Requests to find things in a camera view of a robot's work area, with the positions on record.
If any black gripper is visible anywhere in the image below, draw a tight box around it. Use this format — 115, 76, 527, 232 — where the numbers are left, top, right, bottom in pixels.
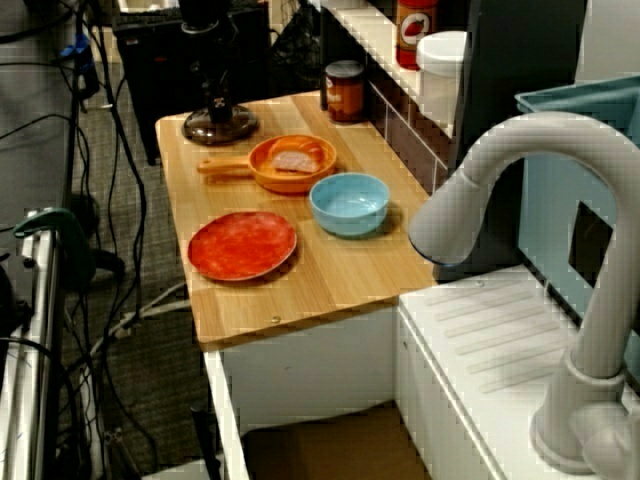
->
202, 74, 239, 125

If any brown glass lid yellow knob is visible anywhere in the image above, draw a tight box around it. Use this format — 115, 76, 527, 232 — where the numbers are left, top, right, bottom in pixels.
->
180, 103, 260, 147

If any light blue bowl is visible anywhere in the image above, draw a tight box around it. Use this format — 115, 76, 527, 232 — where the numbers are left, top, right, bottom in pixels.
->
308, 171, 392, 239

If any black equipment stand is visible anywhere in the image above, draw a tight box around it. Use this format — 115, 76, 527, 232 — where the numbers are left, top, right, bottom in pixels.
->
111, 3, 272, 167

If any toy ham bread slice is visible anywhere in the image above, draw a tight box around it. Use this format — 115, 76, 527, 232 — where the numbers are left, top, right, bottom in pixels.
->
269, 139, 326, 175

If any orange toy frying pan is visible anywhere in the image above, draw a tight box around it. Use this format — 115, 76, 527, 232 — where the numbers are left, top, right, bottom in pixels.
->
195, 133, 339, 196

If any red orange plate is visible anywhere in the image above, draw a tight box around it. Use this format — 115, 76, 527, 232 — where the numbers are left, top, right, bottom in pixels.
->
187, 210, 299, 283

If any blue connector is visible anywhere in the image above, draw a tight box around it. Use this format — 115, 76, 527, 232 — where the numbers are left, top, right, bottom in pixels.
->
58, 31, 97, 74

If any white kitchen shelf ledge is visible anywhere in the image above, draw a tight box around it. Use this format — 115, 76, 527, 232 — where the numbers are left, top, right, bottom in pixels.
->
309, 0, 459, 139

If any red sauce bottle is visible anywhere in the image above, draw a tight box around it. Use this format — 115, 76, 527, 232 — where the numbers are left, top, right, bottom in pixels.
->
395, 0, 441, 72

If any white lidded container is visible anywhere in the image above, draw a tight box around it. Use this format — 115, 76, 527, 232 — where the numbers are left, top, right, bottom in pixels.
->
415, 30, 469, 129

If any white kitchen cabinet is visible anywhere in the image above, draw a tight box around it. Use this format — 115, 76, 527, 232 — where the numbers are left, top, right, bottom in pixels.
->
203, 303, 402, 480

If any grey toy faucet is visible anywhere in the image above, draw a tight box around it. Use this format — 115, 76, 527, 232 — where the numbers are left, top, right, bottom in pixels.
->
407, 110, 640, 477

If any teal plastic bin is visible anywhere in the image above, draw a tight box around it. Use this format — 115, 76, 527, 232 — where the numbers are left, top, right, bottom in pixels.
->
514, 74, 640, 362

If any white toy sink unit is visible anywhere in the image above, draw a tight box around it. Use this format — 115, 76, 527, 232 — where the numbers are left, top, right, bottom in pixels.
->
396, 264, 640, 480

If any black wire mesh rack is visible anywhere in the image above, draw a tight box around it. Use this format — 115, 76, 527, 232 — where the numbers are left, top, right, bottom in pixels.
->
269, 0, 327, 92

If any black cable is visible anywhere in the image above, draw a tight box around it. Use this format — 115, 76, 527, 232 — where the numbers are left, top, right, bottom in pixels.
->
93, 24, 151, 322

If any white cable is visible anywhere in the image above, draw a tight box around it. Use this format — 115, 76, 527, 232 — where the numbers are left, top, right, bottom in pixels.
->
88, 278, 192, 354

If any aluminium frame rail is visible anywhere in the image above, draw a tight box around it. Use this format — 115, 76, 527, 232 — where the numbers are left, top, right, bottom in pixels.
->
0, 214, 67, 480

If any dark grey kitchen post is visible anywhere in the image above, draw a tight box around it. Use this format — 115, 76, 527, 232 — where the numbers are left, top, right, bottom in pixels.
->
431, 0, 589, 284

